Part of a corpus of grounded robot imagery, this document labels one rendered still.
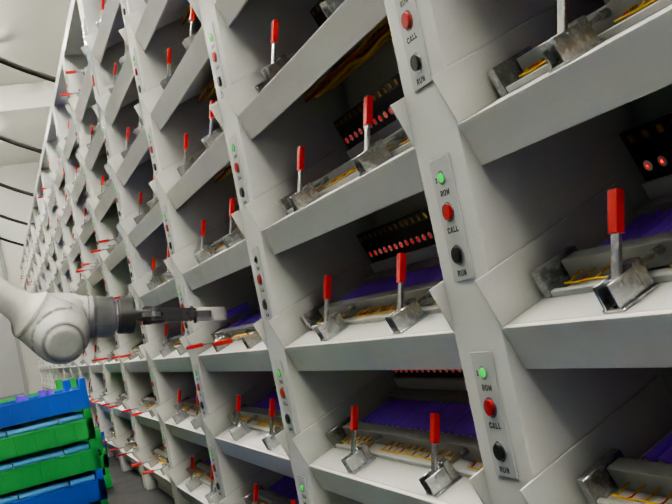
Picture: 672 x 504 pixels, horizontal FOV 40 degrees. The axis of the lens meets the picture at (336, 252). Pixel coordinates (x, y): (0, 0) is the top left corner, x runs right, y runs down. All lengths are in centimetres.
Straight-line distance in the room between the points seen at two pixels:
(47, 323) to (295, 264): 52
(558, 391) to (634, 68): 34
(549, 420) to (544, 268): 14
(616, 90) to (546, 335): 23
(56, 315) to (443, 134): 108
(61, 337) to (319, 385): 52
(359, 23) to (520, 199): 31
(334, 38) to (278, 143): 45
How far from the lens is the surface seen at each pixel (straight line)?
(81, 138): 367
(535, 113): 79
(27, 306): 185
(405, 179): 101
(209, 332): 220
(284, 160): 156
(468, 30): 92
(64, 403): 253
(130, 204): 292
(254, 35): 161
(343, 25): 112
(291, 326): 152
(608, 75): 71
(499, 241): 88
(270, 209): 153
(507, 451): 91
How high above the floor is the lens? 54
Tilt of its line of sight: 3 degrees up
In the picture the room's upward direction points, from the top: 12 degrees counter-clockwise
